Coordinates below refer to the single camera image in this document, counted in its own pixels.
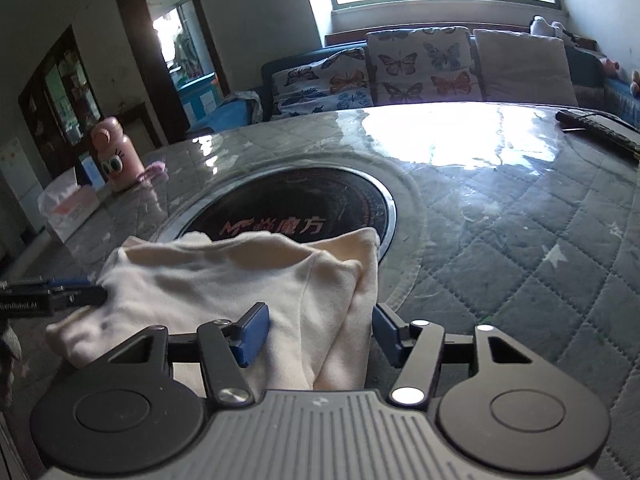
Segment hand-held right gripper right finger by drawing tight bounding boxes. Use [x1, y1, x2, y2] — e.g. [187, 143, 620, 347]
[371, 303, 535, 407]

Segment blue cloth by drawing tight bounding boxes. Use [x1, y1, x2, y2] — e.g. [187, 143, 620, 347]
[187, 91, 263, 136]

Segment hanging clothes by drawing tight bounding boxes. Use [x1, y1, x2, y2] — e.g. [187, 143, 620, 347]
[167, 27, 193, 68]

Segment dark wooden display cabinet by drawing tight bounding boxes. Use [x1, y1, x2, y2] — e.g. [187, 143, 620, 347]
[19, 25, 101, 161]

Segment beige cushion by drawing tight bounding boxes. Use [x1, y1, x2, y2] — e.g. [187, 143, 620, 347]
[472, 29, 580, 107]

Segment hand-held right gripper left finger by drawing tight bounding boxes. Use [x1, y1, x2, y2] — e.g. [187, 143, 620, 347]
[106, 302, 272, 407]

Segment dark wooden door frame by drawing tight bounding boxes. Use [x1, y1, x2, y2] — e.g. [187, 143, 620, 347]
[112, 0, 226, 146]

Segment pink cartoon face bottle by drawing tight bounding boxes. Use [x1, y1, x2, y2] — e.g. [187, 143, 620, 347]
[90, 116, 146, 192]

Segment pink and white tissue box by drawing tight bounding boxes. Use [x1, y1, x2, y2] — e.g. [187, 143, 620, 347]
[37, 167, 101, 243]

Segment round black induction cooktop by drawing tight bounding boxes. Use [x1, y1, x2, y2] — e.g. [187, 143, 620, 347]
[156, 162, 401, 273]

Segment black remote control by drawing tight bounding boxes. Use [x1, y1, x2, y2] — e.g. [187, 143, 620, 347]
[555, 107, 640, 157]

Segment white plush toy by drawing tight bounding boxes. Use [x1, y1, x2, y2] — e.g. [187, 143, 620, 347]
[530, 15, 566, 38]

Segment white fridge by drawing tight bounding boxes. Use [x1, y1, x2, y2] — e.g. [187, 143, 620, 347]
[0, 137, 46, 238]

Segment small pink cloth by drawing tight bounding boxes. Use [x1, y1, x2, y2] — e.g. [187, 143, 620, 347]
[137, 160, 168, 182]

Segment dark blue sofa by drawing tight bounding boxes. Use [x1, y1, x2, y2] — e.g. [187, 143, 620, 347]
[220, 25, 640, 126]

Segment blue cabinet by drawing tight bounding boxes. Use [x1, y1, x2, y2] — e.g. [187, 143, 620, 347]
[177, 74, 223, 121]

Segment cream long-sleeve garment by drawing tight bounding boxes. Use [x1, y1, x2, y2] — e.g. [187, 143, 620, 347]
[46, 227, 381, 393]

